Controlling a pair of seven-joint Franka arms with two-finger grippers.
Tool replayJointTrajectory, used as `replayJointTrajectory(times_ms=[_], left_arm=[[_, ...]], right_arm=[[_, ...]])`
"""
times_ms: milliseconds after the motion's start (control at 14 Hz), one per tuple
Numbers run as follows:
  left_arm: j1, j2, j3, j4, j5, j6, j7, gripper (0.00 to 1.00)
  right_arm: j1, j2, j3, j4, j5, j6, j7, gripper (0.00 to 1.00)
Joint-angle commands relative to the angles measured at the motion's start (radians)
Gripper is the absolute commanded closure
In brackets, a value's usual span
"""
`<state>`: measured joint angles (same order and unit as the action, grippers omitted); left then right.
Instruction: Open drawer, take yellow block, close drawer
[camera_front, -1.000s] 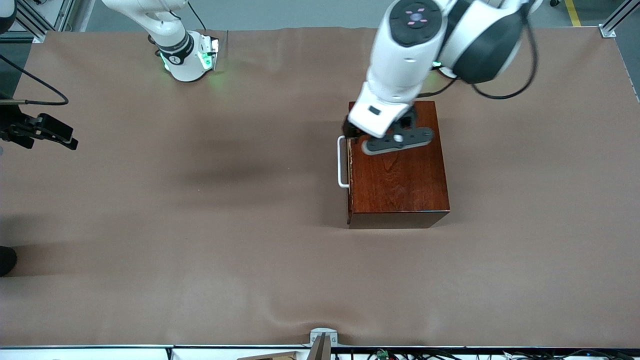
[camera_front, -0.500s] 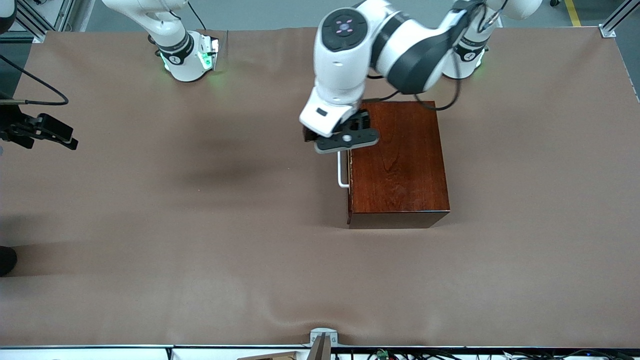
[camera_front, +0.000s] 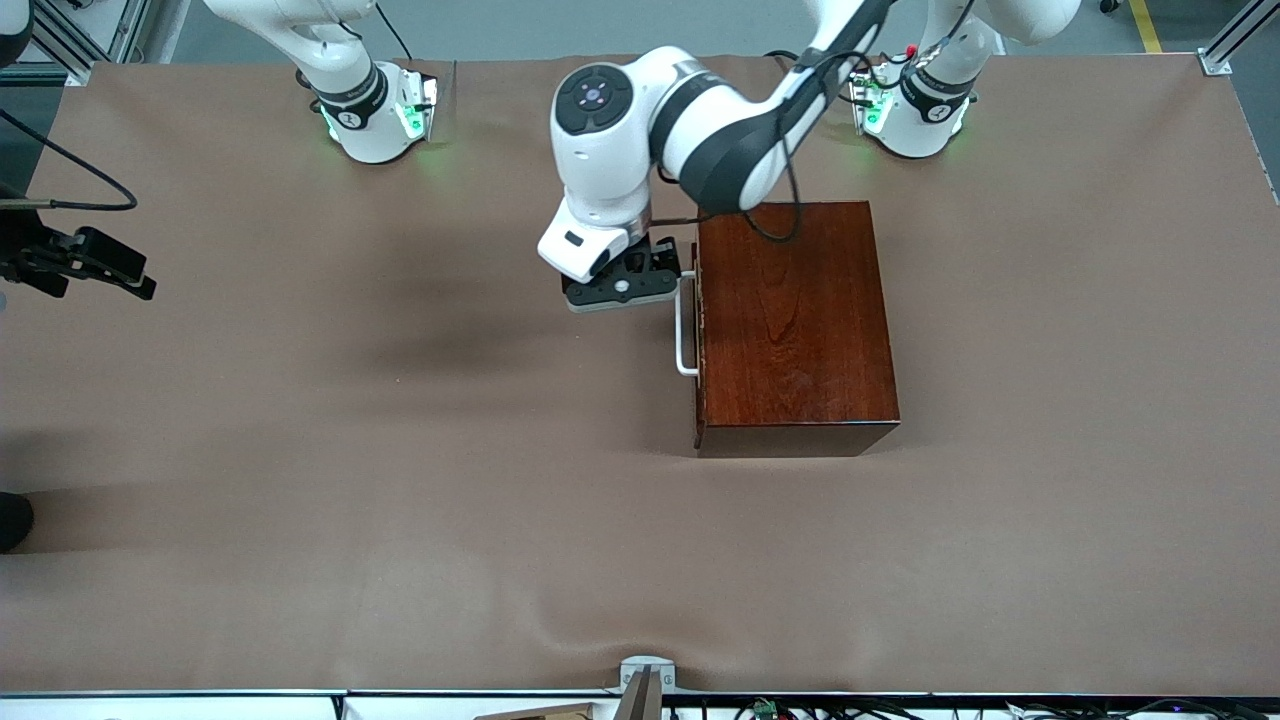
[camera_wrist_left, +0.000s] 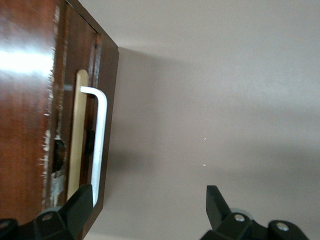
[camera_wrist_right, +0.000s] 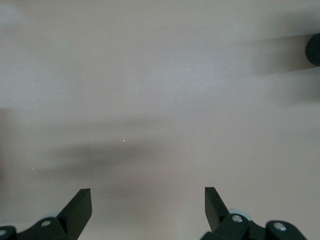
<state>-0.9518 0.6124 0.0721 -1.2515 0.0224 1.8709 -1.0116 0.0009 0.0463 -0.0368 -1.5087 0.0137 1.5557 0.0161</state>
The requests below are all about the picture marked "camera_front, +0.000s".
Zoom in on white metal drawer handle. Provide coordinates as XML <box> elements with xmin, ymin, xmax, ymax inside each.
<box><xmin>675</xmin><ymin>272</ymin><xmax>700</xmax><ymax>378</ymax></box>

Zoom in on wooden drawer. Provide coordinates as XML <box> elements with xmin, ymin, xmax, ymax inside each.
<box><xmin>691</xmin><ymin>238</ymin><xmax>702</xmax><ymax>451</ymax></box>

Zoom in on dark brown wooden cabinet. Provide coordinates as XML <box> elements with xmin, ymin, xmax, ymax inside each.
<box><xmin>693</xmin><ymin>201</ymin><xmax>901</xmax><ymax>459</ymax></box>

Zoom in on black rounded object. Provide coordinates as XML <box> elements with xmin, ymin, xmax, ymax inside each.
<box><xmin>0</xmin><ymin>491</ymin><xmax>35</xmax><ymax>554</ymax></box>

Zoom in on brown cardboard piece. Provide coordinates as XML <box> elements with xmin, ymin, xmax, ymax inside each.
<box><xmin>474</xmin><ymin>702</ymin><xmax>594</xmax><ymax>720</ymax></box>

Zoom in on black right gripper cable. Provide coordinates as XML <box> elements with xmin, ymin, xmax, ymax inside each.
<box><xmin>0</xmin><ymin>108</ymin><xmax>138</xmax><ymax>212</ymax></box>

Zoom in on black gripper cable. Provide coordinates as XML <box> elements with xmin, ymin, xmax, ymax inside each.
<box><xmin>650</xmin><ymin>0</ymin><xmax>966</xmax><ymax>244</ymax></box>
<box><xmin>0</xmin><ymin>108</ymin><xmax>138</xmax><ymax>212</ymax></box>

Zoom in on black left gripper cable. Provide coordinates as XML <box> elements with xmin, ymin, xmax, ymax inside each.
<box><xmin>650</xmin><ymin>0</ymin><xmax>966</xmax><ymax>244</ymax></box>

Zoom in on aluminium frame with black rails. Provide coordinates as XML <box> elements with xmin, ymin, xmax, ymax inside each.
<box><xmin>28</xmin><ymin>0</ymin><xmax>191</xmax><ymax>87</ymax></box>

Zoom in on black right arm base cable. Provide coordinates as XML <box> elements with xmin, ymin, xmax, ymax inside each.
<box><xmin>372</xmin><ymin>0</ymin><xmax>414</xmax><ymax>63</ymax></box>

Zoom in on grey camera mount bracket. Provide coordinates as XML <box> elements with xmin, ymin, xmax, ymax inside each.
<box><xmin>605</xmin><ymin>655</ymin><xmax>677</xmax><ymax>720</ymax></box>

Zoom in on aluminium profile post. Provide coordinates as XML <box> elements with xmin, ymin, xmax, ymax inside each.
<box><xmin>1195</xmin><ymin>0</ymin><xmax>1280</xmax><ymax>77</ymax></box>

